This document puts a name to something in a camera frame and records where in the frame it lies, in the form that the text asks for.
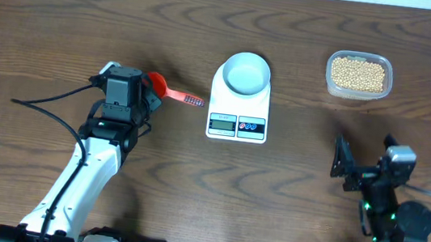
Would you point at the white digital kitchen scale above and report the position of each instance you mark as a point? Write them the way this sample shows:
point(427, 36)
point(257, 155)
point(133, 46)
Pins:
point(237, 117)

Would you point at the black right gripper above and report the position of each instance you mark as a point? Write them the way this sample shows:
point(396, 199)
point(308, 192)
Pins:
point(343, 162)

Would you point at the pile of soybeans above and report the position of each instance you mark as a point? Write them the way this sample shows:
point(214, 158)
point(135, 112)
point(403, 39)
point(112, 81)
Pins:
point(357, 75)

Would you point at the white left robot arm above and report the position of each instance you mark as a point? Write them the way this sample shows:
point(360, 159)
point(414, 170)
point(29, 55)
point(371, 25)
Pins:
point(103, 142)

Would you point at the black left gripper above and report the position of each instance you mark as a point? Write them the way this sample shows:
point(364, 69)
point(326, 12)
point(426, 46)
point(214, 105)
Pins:
point(144, 90)

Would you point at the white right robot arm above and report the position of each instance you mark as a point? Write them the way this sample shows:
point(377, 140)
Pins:
point(383, 217)

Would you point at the red measuring scoop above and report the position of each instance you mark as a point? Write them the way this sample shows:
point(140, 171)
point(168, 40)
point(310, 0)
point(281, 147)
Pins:
point(162, 89)

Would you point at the white round bowl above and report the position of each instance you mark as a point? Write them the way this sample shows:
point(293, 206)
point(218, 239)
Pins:
point(246, 74)

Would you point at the clear plastic container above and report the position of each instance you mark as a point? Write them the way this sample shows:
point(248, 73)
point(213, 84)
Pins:
point(387, 83)

